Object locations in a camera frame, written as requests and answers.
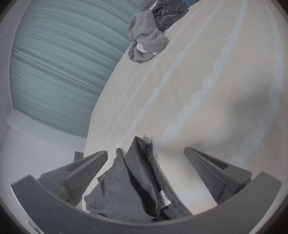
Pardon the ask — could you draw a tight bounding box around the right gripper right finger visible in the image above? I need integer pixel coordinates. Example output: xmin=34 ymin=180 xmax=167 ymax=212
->
xmin=184 ymin=147 xmax=253 ymax=202

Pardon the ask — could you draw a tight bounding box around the blue-green curtain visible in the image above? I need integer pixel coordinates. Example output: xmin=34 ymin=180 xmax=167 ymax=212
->
xmin=9 ymin=0 xmax=149 ymax=139

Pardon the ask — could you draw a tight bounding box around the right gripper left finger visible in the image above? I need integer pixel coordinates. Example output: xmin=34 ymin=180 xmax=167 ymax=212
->
xmin=38 ymin=150 xmax=108 ymax=206

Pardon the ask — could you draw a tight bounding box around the grey knit garment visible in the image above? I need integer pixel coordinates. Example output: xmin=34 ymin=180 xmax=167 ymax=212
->
xmin=128 ymin=10 xmax=166 ymax=63

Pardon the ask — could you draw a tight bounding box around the bed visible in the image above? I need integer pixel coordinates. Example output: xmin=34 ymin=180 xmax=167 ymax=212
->
xmin=82 ymin=0 xmax=288 ymax=216

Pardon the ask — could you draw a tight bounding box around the black shiny garment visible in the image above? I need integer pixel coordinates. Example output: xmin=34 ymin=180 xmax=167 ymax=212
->
xmin=151 ymin=0 xmax=189 ymax=32

